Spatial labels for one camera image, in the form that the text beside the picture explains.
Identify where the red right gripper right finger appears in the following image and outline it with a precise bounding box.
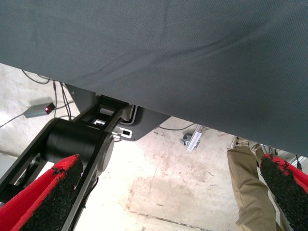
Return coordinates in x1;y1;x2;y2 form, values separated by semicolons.
260;153;308;231

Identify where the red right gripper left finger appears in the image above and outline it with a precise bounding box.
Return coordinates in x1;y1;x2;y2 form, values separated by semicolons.
0;154;84;231

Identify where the khaki trouser leg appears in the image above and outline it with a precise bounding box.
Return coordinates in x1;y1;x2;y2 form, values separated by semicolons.
227;145;289;231
255;144;266;169

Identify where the light grey metal box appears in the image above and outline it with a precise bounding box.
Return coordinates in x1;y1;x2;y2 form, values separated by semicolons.
0;152;19;180

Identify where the laced shoe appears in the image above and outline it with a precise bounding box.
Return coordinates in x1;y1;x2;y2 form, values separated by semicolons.
231;136;250;150

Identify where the grey box with red light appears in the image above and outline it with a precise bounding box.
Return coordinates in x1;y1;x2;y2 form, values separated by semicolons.
24;102;55;118

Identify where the grey caster wheel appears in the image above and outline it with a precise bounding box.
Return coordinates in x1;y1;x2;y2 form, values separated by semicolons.
179;134;193;146

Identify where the dark grey table cloth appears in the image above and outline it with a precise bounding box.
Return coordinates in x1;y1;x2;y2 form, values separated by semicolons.
0;0;308;158

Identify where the grey aluminium frame post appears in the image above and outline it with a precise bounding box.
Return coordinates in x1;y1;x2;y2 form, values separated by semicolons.
267;187;293;231

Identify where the grey cable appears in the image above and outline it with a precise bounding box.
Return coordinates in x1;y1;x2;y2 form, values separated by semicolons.
0;113;26;128

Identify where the black floor cable loop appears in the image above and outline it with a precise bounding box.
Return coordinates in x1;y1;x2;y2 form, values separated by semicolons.
22;69;51;85

